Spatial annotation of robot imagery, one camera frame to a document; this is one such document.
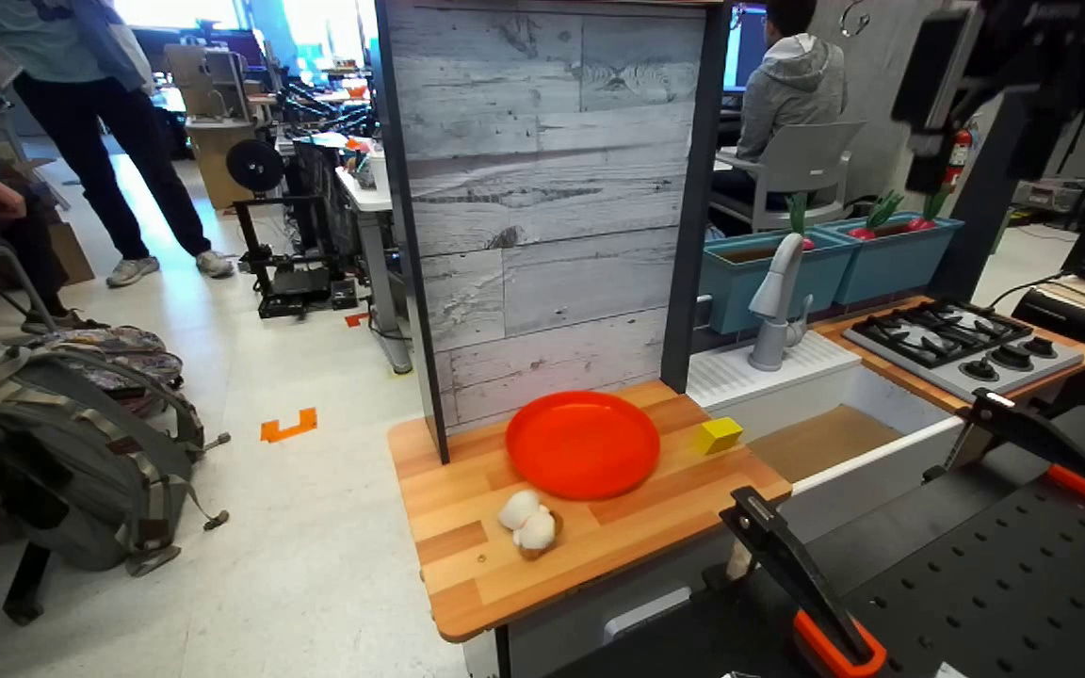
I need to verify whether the grey backpack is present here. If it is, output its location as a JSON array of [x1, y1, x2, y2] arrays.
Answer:
[[0, 343, 232, 578]]

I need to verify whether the grey toy tap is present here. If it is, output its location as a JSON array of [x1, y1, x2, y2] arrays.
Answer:
[[747, 232, 816, 373]]

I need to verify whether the grey chair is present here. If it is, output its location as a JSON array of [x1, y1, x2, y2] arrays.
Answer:
[[709, 120, 867, 234]]

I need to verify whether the monitor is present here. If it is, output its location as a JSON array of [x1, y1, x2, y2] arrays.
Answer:
[[724, 4, 770, 92]]

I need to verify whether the black 3D printer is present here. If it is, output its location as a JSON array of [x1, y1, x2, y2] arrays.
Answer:
[[224, 138, 361, 320]]

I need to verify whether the toy kitchen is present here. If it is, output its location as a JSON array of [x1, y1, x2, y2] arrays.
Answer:
[[375, 0, 1085, 678]]

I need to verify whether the yellow block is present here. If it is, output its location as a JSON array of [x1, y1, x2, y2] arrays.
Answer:
[[698, 416, 745, 457]]

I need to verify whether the teal planter box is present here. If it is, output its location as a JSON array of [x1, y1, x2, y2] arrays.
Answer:
[[816, 213, 965, 305], [700, 229, 860, 336]]

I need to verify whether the white toy sink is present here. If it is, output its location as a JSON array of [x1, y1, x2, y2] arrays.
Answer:
[[687, 330, 964, 544]]

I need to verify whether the white toy garlic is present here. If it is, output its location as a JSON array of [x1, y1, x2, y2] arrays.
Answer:
[[497, 489, 563, 560]]

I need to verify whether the red fire extinguisher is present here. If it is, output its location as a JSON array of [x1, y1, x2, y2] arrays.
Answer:
[[942, 126, 975, 190]]

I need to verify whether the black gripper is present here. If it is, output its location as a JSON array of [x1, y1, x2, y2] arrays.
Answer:
[[890, 0, 1085, 196]]

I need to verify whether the orange floor tape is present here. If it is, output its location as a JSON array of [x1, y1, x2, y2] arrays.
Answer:
[[259, 407, 319, 444]]

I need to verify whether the toy stove burner unit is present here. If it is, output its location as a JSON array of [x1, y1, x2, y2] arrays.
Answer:
[[842, 299, 1085, 404]]

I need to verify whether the black clamp with orange handle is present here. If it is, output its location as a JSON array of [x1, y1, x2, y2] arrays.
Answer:
[[719, 486, 889, 678], [923, 389, 1085, 508]]

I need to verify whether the toy radish with green leaves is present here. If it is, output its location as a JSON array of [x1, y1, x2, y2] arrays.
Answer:
[[848, 191, 907, 241], [906, 188, 950, 233], [785, 192, 816, 251]]

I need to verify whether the white desk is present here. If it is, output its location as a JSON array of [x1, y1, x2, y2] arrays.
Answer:
[[333, 151, 414, 375]]

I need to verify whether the patterned backpack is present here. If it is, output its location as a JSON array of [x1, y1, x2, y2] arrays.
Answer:
[[41, 325, 187, 418]]

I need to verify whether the orange plate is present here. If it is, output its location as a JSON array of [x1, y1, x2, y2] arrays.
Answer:
[[505, 391, 662, 501]]

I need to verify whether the white cabinet handle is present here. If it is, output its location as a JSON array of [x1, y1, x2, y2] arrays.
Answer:
[[603, 588, 693, 645]]

